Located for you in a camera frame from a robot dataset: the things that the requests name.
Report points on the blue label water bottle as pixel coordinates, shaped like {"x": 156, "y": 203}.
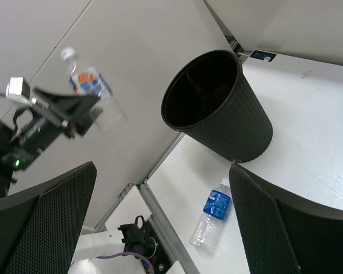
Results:
{"x": 208, "y": 229}

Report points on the red-white label water bottle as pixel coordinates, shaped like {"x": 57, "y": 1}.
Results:
{"x": 87, "y": 80}

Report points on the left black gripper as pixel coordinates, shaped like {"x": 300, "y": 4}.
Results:
{"x": 43, "y": 117}

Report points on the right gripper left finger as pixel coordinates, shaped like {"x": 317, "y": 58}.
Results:
{"x": 40, "y": 226}

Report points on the black plastic waste bin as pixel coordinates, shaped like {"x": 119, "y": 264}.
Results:
{"x": 211, "y": 101}

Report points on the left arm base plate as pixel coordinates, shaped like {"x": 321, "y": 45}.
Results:
{"x": 140, "y": 237}

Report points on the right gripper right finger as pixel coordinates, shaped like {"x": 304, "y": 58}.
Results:
{"x": 283, "y": 232}

